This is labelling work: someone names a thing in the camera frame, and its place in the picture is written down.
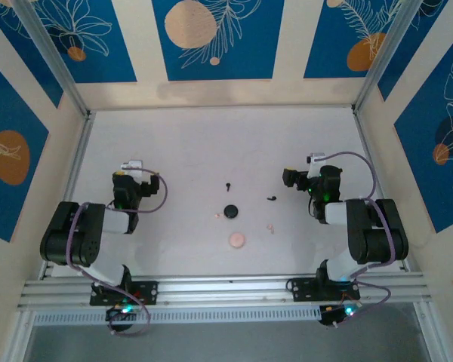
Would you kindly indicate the black round charging case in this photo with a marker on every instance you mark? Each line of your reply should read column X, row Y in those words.
column 231, row 211

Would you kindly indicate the pink round charging case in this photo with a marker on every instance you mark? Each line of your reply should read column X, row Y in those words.
column 236, row 239

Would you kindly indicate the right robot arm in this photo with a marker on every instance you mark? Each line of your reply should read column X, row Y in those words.
column 377, row 234

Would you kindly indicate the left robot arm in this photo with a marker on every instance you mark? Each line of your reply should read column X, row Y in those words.
column 79, row 241

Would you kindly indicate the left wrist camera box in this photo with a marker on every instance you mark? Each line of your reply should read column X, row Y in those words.
column 132, row 167

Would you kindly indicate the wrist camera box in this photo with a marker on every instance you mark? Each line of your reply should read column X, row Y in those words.
column 316, row 162
column 132, row 167

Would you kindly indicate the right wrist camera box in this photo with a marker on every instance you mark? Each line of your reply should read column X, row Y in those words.
column 316, row 162

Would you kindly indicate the aluminium table side rail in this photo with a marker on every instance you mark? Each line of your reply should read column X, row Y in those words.
column 366, row 143
column 79, row 158

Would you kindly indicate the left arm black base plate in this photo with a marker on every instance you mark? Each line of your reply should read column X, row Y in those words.
column 149, row 292

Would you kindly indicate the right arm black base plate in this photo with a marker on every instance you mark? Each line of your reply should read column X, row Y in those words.
column 304, row 288

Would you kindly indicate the aluminium mounting rail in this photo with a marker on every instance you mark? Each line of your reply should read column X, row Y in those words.
column 230, row 292

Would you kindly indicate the aluminium frame post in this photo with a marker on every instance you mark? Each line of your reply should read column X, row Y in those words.
column 385, row 53
column 53, row 60

